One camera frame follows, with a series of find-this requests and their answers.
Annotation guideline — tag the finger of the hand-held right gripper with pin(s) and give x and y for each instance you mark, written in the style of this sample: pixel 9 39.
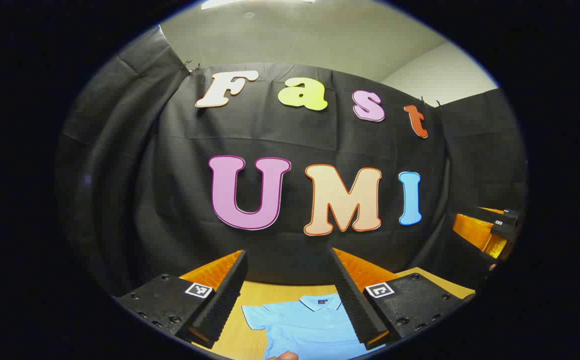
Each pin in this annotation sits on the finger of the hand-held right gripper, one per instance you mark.
pixel 505 216
pixel 477 234

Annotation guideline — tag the light blue T-shirt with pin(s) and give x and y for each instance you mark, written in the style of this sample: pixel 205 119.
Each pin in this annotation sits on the light blue T-shirt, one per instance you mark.
pixel 305 330

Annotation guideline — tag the ceiling light panel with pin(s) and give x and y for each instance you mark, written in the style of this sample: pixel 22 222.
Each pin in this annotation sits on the ceiling light panel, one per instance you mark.
pixel 250 3

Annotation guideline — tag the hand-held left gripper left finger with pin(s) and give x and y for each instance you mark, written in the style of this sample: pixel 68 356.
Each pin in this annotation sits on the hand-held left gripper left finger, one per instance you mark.
pixel 225 295

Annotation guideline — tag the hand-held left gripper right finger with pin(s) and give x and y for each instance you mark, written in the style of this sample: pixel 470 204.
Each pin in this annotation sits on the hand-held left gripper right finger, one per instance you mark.
pixel 352 295

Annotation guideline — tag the black backdrop cloth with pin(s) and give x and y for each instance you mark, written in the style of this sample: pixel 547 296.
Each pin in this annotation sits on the black backdrop cloth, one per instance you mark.
pixel 180 200

